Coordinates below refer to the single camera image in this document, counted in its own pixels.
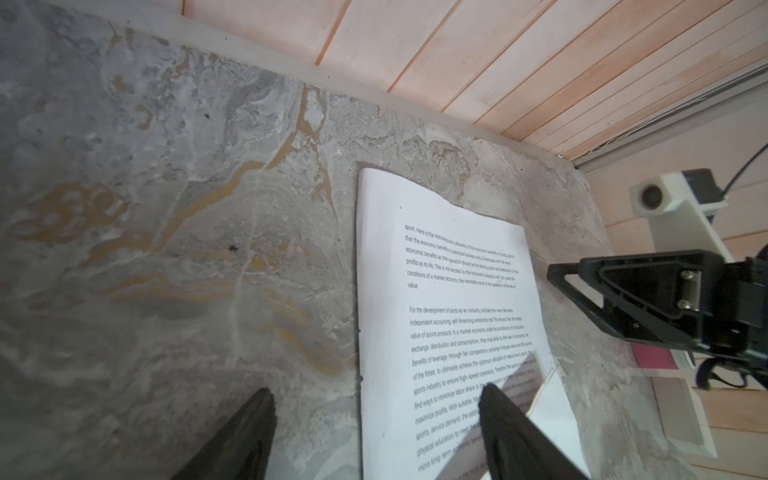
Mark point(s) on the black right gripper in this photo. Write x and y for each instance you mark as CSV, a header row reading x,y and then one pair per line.
x,y
667,300

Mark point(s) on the white paper stack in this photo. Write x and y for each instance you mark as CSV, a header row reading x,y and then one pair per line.
x,y
448,304

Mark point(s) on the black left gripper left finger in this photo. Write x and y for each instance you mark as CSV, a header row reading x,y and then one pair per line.
x,y
241,448

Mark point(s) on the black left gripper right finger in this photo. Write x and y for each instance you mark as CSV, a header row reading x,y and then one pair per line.
x,y
515,447

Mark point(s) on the pink round speaker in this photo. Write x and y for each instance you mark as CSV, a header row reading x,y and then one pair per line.
x,y
654,358

